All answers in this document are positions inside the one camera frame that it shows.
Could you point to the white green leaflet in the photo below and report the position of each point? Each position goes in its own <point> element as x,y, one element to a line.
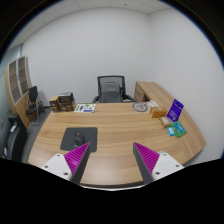
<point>85,108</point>

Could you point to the dark grey mouse pad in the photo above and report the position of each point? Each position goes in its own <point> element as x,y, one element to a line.
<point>90,133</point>

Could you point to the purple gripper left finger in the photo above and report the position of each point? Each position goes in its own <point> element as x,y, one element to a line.
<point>69,166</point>

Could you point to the small blue box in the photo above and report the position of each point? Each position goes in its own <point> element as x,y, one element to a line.
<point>170,131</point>

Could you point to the dark brown boxes stack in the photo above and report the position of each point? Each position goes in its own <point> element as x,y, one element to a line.
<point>64,102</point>

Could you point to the black chair at left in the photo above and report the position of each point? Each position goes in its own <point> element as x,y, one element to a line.
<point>13,136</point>

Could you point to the wooden office desk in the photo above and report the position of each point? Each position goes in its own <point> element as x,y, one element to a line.
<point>119,127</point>

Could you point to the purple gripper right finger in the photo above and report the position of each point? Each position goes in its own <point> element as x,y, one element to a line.
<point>152,165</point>

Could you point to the small tan box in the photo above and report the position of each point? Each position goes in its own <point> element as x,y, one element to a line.
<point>165,122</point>

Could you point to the purple standing sign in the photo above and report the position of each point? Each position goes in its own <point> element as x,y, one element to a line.
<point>175,110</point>

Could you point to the grey mesh office chair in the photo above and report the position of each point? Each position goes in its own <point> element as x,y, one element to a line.
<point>111,89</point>

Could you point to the black side chair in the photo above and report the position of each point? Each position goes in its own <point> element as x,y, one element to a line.
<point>35,106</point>

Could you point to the wooden bookshelf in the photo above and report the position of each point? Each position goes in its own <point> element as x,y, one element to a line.
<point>17,84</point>

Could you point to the black computer mouse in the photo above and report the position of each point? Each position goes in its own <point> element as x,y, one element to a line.
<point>79,139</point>

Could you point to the wooden tissue box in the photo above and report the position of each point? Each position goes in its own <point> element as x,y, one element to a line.
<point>157,112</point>

